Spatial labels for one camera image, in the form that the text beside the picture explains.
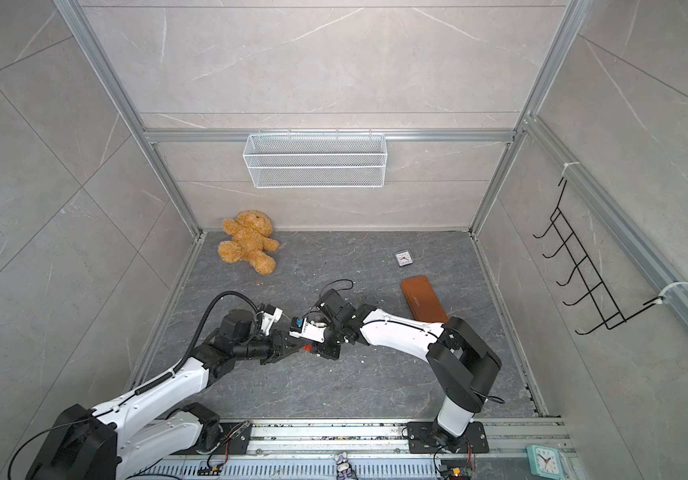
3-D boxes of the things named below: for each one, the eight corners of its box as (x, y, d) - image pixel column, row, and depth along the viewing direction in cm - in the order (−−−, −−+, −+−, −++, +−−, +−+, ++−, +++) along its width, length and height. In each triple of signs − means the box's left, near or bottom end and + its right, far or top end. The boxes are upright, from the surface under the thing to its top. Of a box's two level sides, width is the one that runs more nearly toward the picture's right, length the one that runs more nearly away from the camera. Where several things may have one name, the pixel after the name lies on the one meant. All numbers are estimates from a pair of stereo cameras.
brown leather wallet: (418, 328, 95) (419, 325, 93) (398, 283, 106) (399, 279, 105) (448, 321, 97) (449, 317, 95) (425, 277, 108) (426, 273, 106)
